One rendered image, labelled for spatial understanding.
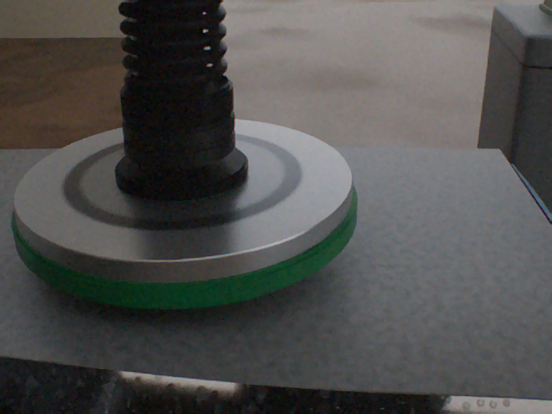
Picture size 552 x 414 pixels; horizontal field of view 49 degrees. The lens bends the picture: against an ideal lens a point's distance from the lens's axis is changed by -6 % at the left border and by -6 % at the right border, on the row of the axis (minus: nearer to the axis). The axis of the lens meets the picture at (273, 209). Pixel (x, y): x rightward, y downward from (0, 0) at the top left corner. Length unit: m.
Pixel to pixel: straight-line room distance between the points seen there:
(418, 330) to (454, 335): 0.02
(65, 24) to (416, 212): 5.53
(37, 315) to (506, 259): 0.30
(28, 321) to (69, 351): 0.04
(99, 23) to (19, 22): 0.80
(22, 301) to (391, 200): 0.28
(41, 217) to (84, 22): 5.48
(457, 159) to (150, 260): 0.36
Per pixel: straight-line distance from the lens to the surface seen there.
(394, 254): 0.42
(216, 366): 0.33
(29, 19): 6.08
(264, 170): 0.40
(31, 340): 0.37
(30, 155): 0.63
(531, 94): 1.25
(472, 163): 0.59
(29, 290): 0.41
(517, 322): 0.38
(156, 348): 0.34
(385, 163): 0.57
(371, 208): 0.48
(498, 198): 0.52
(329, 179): 0.39
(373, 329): 0.36
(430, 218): 0.48
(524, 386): 0.34
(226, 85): 0.37
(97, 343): 0.35
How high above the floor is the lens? 1.06
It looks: 27 degrees down
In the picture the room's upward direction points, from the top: straight up
